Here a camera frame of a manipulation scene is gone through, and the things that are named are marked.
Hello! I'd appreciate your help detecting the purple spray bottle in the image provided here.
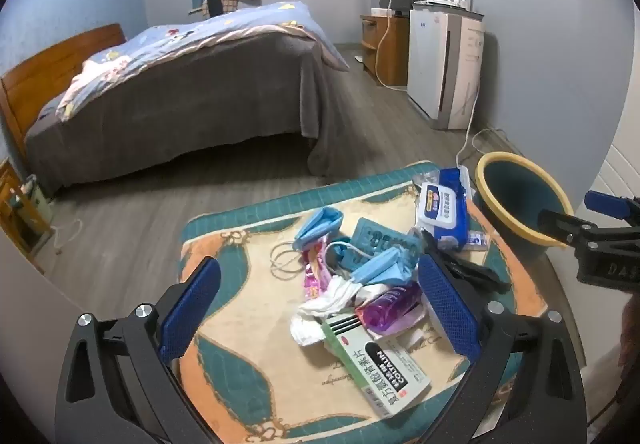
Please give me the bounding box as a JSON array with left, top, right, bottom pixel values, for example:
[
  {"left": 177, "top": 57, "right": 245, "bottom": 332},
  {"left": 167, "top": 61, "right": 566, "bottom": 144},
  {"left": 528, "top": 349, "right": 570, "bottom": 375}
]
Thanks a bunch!
[{"left": 362, "top": 283, "right": 424, "bottom": 338}]

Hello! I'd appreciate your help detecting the blue printed duvet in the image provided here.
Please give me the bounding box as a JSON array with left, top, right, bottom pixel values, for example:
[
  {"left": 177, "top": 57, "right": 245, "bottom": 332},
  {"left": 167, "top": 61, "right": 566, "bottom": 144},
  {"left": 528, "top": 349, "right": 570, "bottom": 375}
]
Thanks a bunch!
[{"left": 37, "top": 1, "right": 351, "bottom": 122}]

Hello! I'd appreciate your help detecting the blue face mask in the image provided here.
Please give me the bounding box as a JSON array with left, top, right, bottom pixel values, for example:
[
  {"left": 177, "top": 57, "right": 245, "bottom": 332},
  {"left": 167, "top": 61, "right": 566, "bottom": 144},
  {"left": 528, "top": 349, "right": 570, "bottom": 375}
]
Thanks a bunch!
[
  {"left": 294, "top": 207, "right": 344, "bottom": 251},
  {"left": 349, "top": 244, "right": 420, "bottom": 286}
]

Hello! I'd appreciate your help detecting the white power cable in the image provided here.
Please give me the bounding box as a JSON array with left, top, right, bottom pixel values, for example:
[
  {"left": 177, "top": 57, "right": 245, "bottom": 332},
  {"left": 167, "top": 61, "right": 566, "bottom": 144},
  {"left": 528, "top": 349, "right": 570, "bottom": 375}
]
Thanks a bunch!
[{"left": 454, "top": 74, "right": 506, "bottom": 171}]

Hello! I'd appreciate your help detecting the cream power cable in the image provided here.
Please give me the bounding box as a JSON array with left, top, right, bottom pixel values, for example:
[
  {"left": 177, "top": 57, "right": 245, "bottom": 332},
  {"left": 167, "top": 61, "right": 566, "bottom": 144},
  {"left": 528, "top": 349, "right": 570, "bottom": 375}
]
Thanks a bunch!
[{"left": 374, "top": 0, "right": 408, "bottom": 88}]

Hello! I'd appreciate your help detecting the wooden cabinet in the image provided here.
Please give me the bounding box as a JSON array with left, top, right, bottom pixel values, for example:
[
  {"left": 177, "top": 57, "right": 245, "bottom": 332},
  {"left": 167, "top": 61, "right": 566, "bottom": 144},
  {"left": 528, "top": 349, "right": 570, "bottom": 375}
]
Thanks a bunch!
[{"left": 360, "top": 13, "right": 412, "bottom": 88}]

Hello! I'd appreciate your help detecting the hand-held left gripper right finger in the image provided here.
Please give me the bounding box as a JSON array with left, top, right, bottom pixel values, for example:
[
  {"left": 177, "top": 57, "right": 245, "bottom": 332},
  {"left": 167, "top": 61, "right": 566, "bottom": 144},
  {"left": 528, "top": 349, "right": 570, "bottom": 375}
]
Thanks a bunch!
[{"left": 417, "top": 254, "right": 587, "bottom": 444}]

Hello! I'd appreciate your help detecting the teal orange printed mat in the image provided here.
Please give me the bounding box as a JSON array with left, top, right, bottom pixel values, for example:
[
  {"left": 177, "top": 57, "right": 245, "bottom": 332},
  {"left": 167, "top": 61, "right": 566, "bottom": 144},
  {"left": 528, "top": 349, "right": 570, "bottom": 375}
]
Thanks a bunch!
[{"left": 177, "top": 161, "right": 551, "bottom": 444}]

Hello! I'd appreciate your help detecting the white tissue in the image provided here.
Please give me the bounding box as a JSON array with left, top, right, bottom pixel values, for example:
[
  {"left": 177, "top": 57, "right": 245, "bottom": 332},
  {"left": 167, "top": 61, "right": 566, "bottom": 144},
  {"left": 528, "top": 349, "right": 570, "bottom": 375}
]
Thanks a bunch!
[{"left": 290, "top": 274, "right": 371, "bottom": 347}]

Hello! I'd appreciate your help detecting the white air purifier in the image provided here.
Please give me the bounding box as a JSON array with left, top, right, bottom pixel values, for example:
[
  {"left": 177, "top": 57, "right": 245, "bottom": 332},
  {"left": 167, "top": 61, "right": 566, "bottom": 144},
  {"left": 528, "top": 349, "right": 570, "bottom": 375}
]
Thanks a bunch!
[{"left": 406, "top": 7, "right": 486, "bottom": 131}]

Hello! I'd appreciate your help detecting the bed with grey cover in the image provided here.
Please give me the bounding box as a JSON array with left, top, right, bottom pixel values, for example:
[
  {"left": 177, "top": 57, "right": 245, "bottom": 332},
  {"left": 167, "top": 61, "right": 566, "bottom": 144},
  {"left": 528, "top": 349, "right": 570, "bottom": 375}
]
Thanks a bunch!
[{"left": 24, "top": 30, "right": 332, "bottom": 197}]

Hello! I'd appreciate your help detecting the teal bin with yellow rim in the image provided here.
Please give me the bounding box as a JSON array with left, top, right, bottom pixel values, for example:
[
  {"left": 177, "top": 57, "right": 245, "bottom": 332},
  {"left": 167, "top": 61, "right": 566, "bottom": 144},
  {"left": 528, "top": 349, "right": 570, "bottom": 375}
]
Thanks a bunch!
[{"left": 474, "top": 151, "right": 576, "bottom": 261}]

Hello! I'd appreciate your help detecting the white green medicine box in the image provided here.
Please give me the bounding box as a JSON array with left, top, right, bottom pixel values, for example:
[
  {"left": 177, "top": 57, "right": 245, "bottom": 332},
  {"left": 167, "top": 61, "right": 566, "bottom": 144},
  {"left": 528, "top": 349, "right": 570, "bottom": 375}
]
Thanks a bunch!
[{"left": 320, "top": 318, "right": 433, "bottom": 420}]

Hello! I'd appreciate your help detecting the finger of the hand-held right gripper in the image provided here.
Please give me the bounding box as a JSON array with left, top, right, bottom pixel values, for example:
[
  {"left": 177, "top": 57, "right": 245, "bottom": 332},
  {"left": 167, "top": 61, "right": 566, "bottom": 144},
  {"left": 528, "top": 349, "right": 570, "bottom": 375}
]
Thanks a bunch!
[
  {"left": 584, "top": 191, "right": 640, "bottom": 226},
  {"left": 537, "top": 208, "right": 599, "bottom": 248}
]

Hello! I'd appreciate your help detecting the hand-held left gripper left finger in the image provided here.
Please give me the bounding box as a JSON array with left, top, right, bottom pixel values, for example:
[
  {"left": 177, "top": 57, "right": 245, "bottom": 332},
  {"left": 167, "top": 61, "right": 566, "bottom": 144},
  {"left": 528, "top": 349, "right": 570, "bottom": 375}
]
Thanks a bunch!
[{"left": 54, "top": 255, "right": 223, "bottom": 444}]

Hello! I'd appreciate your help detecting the black plastic clip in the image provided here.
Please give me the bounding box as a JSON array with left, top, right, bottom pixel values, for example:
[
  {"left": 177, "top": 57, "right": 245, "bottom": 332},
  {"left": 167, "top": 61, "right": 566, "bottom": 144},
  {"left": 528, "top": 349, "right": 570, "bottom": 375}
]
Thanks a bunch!
[{"left": 422, "top": 229, "right": 512, "bottom": 295}]

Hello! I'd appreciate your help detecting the white cord on floor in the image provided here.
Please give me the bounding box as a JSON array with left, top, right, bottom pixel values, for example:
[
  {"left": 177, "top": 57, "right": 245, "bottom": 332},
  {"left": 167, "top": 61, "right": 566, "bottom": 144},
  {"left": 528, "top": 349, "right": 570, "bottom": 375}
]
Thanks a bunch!
[{"left": 51, "top": 218, "right": 84, "bottom": 256}]

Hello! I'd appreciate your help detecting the wooden headboard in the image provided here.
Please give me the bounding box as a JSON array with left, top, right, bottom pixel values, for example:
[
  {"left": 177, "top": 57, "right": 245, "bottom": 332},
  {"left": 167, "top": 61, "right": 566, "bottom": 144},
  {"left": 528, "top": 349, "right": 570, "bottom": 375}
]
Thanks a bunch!
[{"left": 0, "top": 23, "right": 127, "bottom": 160}]

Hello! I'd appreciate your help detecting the pink snack packet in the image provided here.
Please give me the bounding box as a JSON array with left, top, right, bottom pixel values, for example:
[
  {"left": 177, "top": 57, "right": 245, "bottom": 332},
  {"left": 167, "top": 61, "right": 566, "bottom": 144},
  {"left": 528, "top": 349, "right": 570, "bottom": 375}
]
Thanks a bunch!
[{"left": 301, "top": 248, "right": 332, "bottom": 301}]

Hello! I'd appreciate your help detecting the wooden nightstand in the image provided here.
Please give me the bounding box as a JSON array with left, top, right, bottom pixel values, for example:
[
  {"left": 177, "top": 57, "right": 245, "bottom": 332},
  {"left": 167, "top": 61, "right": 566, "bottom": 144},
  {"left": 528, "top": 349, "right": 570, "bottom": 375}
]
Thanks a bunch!
[{"left": 0, "top": 158, "right": 57, "bottom": 275}]

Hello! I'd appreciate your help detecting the blue white wet wipes packet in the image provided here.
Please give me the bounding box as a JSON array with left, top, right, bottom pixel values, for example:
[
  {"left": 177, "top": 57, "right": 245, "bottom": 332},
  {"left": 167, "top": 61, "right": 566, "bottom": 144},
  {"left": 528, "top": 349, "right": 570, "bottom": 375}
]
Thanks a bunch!
[{"left": 414, "top": 167, "right": 474, "bottom": 251}]

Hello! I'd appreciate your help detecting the thin white cord loop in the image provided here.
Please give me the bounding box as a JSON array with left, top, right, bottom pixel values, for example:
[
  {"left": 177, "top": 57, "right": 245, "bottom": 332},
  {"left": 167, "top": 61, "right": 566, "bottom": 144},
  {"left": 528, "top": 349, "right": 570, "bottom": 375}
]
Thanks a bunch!
[{"left": 270, "top": 241, "right": 312, "bottom": 281}]

